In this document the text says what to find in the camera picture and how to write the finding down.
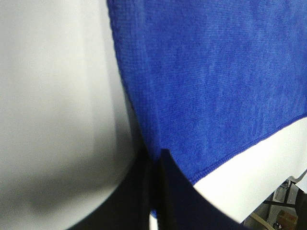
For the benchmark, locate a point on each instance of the blue towel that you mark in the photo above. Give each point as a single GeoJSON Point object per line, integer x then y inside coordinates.
{"type": "Point", "coordinates": [222, 85]}

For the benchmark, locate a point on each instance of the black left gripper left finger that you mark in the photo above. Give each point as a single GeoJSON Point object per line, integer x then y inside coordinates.
{"type": "Point", "coordinates": [129, 206]}

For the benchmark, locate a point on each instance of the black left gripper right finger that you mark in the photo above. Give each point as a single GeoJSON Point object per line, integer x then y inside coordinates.
{"type": "Point", "coordinates": [180, 206]}

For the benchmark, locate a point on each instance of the brown cardboard box on floor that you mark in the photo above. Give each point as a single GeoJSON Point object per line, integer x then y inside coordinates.
{"type": "Point", "coordinates": [285, 218]}

